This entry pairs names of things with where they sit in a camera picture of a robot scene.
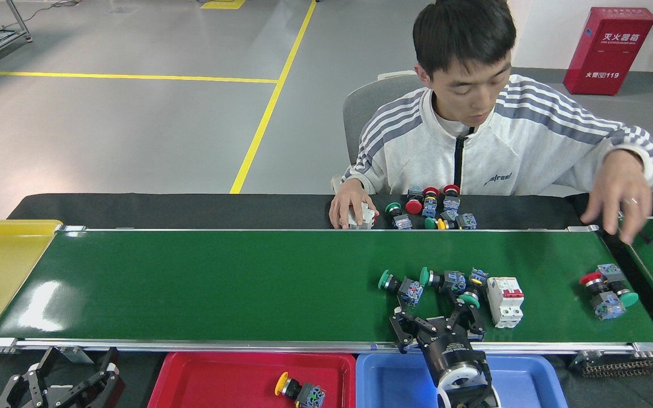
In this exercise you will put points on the red plastic tray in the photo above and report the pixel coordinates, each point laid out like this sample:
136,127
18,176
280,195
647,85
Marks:
213,385

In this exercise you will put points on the red push button yellow band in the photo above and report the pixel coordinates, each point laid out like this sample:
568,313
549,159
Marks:
429,208

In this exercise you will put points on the person's right hand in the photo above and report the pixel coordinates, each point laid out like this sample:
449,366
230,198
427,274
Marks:
349,195

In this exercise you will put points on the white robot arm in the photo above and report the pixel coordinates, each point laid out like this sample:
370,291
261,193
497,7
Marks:
465,391

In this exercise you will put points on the red fire extinguisher box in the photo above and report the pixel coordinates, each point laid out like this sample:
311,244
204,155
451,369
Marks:
610,56

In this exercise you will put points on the blue plastic tray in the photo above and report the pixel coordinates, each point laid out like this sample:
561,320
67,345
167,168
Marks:
389,385

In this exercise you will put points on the red mushroom push button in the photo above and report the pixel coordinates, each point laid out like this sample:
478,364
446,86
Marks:
414,207
609,309
451,190

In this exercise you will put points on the yellow mushroom push button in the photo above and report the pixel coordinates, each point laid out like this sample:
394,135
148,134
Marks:
310,396
466,221

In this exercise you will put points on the yellow plastic tray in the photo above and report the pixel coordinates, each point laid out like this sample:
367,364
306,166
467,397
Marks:
3,283

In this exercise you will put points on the person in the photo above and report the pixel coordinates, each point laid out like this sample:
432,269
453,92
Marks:
417,153

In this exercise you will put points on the grey office chair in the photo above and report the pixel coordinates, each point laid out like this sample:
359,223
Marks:
360,113

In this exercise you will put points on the green push button yellow band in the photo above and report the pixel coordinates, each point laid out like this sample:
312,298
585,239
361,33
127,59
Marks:
478,276

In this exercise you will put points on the person's left hand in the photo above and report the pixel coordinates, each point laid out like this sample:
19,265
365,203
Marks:
621,187

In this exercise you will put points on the white circuit breaker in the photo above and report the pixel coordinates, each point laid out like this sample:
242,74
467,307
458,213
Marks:
505,306
366,218

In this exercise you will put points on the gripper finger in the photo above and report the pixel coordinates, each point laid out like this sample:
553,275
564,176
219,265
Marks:
104,391
403,334
472,326
20,391

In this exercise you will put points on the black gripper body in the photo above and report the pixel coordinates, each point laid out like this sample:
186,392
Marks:
57,399
451,354

